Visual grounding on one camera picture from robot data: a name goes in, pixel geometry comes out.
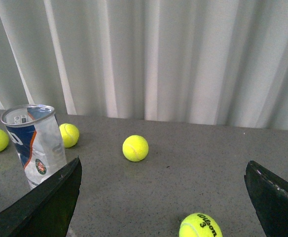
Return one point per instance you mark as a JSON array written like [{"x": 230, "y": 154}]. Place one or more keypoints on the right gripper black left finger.
[{"x": 47, "y": 210}]

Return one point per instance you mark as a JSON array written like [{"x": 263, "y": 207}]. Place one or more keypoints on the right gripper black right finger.
[{"x": 269, "y": 195}]

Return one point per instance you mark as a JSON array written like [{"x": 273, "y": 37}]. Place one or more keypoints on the clear Wilson tennis can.
[{"x": 35, "y": 133}]

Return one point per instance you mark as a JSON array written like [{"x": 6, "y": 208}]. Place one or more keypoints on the Wilson logo tennis ball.
[{"x": 70, "y": 134}]

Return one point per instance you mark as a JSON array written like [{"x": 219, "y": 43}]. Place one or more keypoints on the Wilson 3 tennis ball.
[{"x": 199, "y": 225}]

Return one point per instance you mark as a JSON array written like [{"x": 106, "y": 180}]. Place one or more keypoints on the right plain tennis ball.
[{"x": 135, "y": 148}]

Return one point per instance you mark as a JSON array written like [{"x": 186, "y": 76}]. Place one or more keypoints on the white pleated curtain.
[{"x": 220, "y": 62}]

